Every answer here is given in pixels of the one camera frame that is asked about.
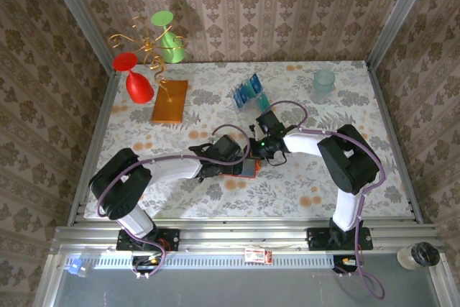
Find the orange card holder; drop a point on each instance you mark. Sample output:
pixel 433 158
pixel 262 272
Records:
pixel 257 174

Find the clear acrylic card stand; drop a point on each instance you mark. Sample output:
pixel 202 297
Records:
pixel 251 100

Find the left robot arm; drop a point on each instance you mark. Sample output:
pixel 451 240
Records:
pixel 122 184

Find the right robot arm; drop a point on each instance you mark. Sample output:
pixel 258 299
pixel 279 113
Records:
pixel 350 161

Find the clear bluish plastic cup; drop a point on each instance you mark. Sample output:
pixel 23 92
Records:
pixel 323 84

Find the red and white sticker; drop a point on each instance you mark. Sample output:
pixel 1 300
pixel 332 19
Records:
pixel 257 255

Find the red plastic wine glass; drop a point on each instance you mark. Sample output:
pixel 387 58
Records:
pixel 138 87

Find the black power connector block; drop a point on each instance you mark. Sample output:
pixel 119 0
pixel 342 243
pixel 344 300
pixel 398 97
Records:
pixel 341 262
pixel 142 262

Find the grey metal panel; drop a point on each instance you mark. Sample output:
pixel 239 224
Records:
pixel 233 289

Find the green plastic wine glass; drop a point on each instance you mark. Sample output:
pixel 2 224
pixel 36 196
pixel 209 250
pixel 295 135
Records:
pixel 171 50

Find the blue and white connector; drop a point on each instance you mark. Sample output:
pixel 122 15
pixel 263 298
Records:
pixel 75 267

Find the glass jar with dark lid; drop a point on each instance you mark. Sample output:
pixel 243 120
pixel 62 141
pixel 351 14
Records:
pixel 418 255

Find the aluminium front rail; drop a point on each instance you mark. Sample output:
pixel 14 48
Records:
pixel 244 237

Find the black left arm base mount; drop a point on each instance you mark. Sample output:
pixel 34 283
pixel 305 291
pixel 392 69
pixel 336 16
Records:
pixel 169 238

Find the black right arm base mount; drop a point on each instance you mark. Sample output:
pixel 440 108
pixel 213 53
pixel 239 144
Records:
pixel 318 240

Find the aluminium table side rail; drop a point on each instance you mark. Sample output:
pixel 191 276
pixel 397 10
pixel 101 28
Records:
pixel 101 123
pixel 389 123

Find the aluminium frame post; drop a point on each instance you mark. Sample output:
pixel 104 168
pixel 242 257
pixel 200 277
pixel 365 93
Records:
pixel 83 19
pixel 399 16

